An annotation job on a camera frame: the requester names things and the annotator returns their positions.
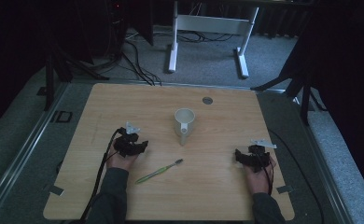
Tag black tripod stand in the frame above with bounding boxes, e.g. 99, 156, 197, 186
250, 62, 328, 127
43, 46, 110, 112

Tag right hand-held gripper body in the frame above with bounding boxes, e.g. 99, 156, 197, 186
240, 138, 278, 174

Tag black cable beside table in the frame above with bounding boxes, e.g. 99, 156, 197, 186
268, 129, 326, 224

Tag white cup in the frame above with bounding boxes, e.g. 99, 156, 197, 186
174, 107, 196, 147

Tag person's left hand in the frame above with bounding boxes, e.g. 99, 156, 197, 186
105, 143, 140, 173

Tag person's right hand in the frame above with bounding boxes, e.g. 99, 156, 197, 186
244, 155, 277, 196

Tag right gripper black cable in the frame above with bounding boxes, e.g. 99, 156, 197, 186
255, 152, 275, 196

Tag grey tape strip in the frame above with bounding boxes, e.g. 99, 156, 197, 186
275, 185, 295, 195
48, 184, 65, 197

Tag green toothbrush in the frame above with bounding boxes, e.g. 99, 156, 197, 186
134, 158, 184, 185

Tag black floor cables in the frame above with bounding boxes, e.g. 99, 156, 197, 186
102, 29, 234, 87

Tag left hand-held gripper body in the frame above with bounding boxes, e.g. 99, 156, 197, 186
113, 121, 145, 158

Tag black rectangular floor bracket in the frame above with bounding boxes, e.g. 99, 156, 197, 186
49, 110, 74, 124

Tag white metal table frame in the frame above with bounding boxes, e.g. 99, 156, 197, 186
167, 0, 260, 79

